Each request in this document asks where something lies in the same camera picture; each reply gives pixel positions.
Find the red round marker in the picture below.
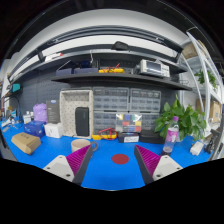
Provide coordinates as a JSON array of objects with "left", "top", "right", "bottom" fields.
[{"left": 112, "top": 154, "right": 129, "bottom": 165}]

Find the colourful parts box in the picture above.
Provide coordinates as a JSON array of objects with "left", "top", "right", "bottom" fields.
[{"left": 115, "top": 113, "right": 142, "bottom": 132}]

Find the green potted plant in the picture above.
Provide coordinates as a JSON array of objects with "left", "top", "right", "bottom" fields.
[{"left": 154, "top": 99, "right": 207, "bottom": 140}]

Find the grey drawer organizer cabinet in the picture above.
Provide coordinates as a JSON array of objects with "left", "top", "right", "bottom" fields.
[{"left": 93, "top": 87, "right": 161, "bottom": 134}]

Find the white metal rack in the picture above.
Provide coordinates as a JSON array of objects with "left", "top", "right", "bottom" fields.
[{"left": 179, "top": 32, "right": 224, "bottom": 160}]

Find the dark grey upright box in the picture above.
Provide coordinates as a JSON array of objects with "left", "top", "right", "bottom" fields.
[{"left": 46, "top": 100, "right": 60, "bottom": 124}]

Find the blue table mat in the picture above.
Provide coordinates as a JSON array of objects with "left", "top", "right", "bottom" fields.
[{"left": 3, "top": 124, "right": 210, "bottom": 190}]

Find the white pegboard tray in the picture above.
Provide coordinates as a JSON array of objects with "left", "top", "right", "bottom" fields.
[{"left": 59, "top": 89, "right": 93, "bottom": 139}]

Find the yellow tool on shelf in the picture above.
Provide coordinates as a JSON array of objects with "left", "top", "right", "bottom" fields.
[{"left": 98, "top": 63, "right": 125, "bottom": 73}]

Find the black wall shelf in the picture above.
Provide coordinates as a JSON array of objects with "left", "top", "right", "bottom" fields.
[{"left": 50, "top": 50, "right": 193, "bottom": 92}]

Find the blue box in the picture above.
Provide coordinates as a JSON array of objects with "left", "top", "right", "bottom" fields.
[{"left": 24, "top": 121, "right": 45, "bottom": 138}]

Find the beige ceramic mug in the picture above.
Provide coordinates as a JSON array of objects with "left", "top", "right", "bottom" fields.
[{"left": 71, "top": 139, "right": 98, "bottom": 152}]

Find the white power adapter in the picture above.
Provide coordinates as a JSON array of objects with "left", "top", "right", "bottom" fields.
[{"left": 190, "top": 141, "right": 204, "bottom": 156}]

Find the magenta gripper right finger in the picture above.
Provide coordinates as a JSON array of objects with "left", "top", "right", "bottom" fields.
[{"left": 134, "top": 145, "right": 182, "bottom": 184}]

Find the black speaker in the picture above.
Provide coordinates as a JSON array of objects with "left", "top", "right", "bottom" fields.
[{"left": 75, "top": 107, "right": 89, "bottom": 136}]

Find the cardboard box on rack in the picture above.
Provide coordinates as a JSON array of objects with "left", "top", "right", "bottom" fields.
[{"left": 182, "top": 41, "right": 208, "bottom": 59}]

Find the black white small box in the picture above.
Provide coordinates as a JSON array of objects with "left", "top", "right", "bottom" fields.
[{"left": 118, "top": 132, "right": 139, "bottom": 143}]

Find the clear plastic water bottle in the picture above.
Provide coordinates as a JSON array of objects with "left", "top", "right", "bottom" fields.
[{"left": 162, "top": 116, "right": 179, "bottom": 155}]

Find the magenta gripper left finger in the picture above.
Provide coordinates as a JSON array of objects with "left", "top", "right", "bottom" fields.
[{"left": 44, "top": 145, "right": 93, "bottom": 185}]

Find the white oscilloscope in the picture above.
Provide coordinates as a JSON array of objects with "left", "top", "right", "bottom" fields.
[{"left": 140, "top": 59, "right": 170, "bottom": 77}]

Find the small plant on rack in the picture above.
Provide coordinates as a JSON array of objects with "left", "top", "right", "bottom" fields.
[{"left": 194, "top": 69, "right": 218, "bottom": 90}]

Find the yellow red multimeter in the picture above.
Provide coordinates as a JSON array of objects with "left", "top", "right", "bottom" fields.
[{"left": 92, "top": 128, "right": 118, "bottom": 140}]

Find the dark blue shelf bin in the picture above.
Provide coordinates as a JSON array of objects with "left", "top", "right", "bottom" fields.
[{"left": 56, "top": 60, "right": 99, "bottom": 76}]

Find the black flat case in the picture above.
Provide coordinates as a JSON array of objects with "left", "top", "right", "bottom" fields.
[{"left": 139, "top": 130, "right": 164, "bottom": 144}]

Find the brown cardboard box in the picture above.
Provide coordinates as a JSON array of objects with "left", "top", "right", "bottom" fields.
[{"left": 11, "top": 132, "right": 41, "bottom": 155}]

